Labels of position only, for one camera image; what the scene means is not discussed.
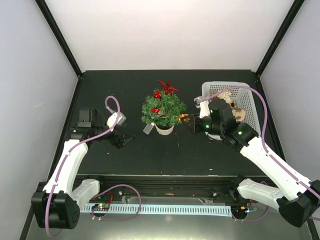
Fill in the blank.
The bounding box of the gold gift box ornament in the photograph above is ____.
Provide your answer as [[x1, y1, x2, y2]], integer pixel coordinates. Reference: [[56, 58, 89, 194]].
[[178, 113, 190, 124]]

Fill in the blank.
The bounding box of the string light with white balls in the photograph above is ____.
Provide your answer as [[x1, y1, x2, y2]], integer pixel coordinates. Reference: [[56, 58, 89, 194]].
[[141, 109, 175, 136]]

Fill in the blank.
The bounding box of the small green christmas tree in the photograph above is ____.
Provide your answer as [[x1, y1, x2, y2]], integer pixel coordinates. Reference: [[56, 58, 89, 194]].
[[142, 89, 187, 127]]

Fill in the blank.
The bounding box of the red santa ornament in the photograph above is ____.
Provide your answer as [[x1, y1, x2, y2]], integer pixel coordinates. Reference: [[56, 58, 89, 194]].
[[151, 108, 161, 114]]

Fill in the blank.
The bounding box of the red star ornament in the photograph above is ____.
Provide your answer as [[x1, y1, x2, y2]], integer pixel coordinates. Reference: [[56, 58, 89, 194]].
[[158, 80, 179, 96]]

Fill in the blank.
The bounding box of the red gift box ornament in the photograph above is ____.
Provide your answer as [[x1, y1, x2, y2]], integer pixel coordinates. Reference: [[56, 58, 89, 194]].
[[153, 90, 162, 100]]

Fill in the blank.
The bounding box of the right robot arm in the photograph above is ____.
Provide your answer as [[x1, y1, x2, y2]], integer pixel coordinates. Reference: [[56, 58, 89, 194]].
[[191, 96, 320, 228]]

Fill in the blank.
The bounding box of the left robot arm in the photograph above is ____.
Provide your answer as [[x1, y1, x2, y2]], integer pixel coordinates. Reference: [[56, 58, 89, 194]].
[[31, 108, 133, 229]]

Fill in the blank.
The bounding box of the white snowflake ornament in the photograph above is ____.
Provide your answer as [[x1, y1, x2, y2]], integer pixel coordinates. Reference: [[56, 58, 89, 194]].
[[217, 90, 232, 102]]

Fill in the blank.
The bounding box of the white plastic basket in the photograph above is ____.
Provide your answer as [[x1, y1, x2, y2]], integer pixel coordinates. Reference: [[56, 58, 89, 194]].
[[201, 81, 261, 135]]

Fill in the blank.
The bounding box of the left circuit board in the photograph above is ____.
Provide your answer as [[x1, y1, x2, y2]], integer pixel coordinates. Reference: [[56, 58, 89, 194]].
[[91, 203, 110, 211]]

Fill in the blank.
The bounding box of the circuit board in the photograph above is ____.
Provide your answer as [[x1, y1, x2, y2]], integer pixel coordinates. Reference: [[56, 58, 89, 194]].
[[231, 203, 258, 214], [91, 203, 110, 211]]

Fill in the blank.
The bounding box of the right circuit board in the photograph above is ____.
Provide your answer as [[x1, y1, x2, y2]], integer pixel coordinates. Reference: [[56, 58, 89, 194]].
[[231, 203, 258, 214]]

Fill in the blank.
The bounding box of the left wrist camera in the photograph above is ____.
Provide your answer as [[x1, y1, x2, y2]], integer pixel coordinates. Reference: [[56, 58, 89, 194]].
[[106, 112, 126, 128]]

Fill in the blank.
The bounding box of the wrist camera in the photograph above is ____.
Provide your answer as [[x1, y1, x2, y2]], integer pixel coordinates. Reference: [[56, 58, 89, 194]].
[[194, 96, 211, 119], [106, 112, 126, 128]]

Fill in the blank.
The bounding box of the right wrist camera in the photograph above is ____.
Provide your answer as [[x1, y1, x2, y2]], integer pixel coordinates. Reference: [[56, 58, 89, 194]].
[[194, 96, 211, 119]]

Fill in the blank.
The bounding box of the white slotted cable duct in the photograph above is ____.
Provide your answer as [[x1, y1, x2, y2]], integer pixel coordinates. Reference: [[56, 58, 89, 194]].
[[80, 203, 232, 217]]

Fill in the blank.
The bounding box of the black frame post right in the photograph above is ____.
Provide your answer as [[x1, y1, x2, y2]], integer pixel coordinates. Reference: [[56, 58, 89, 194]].
[[255, 0, 305, 78]]

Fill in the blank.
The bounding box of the black frame post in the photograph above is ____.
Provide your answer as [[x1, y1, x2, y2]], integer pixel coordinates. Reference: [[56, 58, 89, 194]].
[[35, 0, 83, 78], [255, 0, 305, 78]]

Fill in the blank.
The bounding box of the black frame post left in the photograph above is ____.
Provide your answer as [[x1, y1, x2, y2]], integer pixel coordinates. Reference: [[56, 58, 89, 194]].
[[35, 0, 83, 78]]

